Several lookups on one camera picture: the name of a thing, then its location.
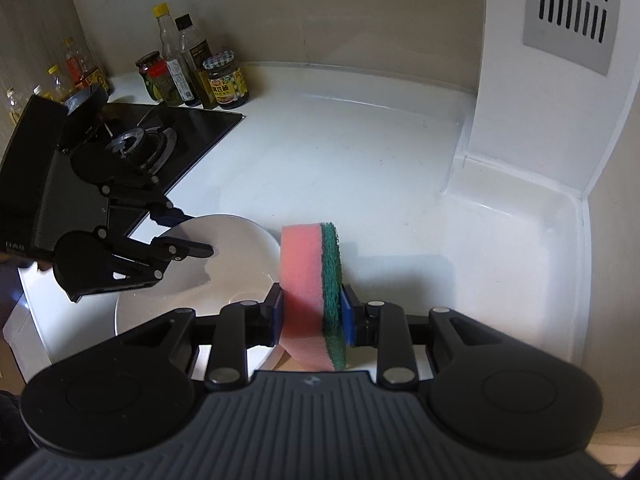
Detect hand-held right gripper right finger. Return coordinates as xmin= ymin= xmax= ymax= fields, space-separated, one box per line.
xmin=340 ymin=284 xmax=493 ymax=391

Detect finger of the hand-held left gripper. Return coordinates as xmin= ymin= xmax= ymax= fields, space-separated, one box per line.
xmin=100 ymin=175 xmax=198 ymax=228
xmin=95 ymin=227 xmax=216 ymax=291

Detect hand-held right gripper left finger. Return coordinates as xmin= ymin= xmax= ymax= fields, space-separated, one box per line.
xmin=122 ymin=282 xmax=286 ymax=393

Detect white bowl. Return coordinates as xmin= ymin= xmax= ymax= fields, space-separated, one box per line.
xmin=114 ymin=213 xmax=283 ymax=371

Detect pink and green sponge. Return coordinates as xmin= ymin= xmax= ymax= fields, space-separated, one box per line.
xmin=277 ymin=221 xmax=348 ymax=372

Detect gas burner pan support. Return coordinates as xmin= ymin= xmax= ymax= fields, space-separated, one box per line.
xmin=104 ymin=127 xmax=178 ymax=176

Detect black glass gas stove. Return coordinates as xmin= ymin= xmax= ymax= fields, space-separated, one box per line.
xmin=55 ymin=101 xmax=246 ymax=241

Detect small clear bottle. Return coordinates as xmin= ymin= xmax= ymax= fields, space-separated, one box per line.
xmin=4 ymin=87 xmax=22 ymax=123

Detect small yellow cap bottle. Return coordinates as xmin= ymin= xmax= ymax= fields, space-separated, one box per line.
xmin=45 ymin=64 xmax=70 ymax=103

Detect red lid jar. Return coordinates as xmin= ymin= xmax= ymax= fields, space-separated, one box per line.
xmin=146 ymin=60 xmax=173 ymax=103

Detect bottles behind stove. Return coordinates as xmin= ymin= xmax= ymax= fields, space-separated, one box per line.
xmin=62 ymin=37 xmax=110 ymax=95

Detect yellow cap clear bottle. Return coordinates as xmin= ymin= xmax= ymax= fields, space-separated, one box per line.
xmin=152 ymin=4 xmax=193 ymax=107

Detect checkered lid sauce jar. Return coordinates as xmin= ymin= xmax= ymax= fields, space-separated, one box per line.
xmin=202 ymin=51 xmax=250 ymax=111

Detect black cap dark bottle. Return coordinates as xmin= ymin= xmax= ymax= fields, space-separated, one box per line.
xmin=175 ymin=14 xmax=218 ymax=110

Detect dark lid pickle jar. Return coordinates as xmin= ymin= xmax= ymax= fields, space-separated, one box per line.
xmin=135 ymin=51 xmax=162 ymax=96

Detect grey vent grille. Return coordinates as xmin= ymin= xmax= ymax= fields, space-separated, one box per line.
xmin=522 ymin=0 xmax=623 ymax=77

